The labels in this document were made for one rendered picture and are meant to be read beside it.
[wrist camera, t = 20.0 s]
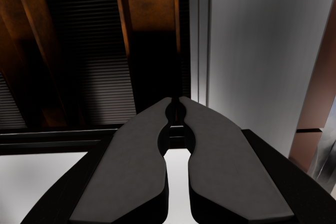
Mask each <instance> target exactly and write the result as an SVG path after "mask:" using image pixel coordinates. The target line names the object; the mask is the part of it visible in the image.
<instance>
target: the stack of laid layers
mask: <svg viewBox="0 0 336 224"><path fill-rule="evenodd" d="M188 4H189V57H190V99H191V100H194V101H196V102H198V103H200V104H202V105H204V106H206V107H208V81H209V44H210V7H211V0H188ZM123 125H124V123H118V124H96V125H74V126H53V127H31V128H10V129H0V155H15V154H40V153H66V152H88V151H90V150H91V149H92V148H93V147H94V146H95V145H96V144H97V143H98V142H99V141H100V140H101V139H102V138H103V137H104V136H105V135H109V136H112V135H113V134H114V133H115V132H116V131H117V130H118V129H119V128H120V127H121V126H123ZM169 139H170V149H180V148H186V147H185V133H184V127H183V126H182V125H181V123H180V122H178V121H175V122H173V124H172V126H171V127H170V129H169Z"/></svg>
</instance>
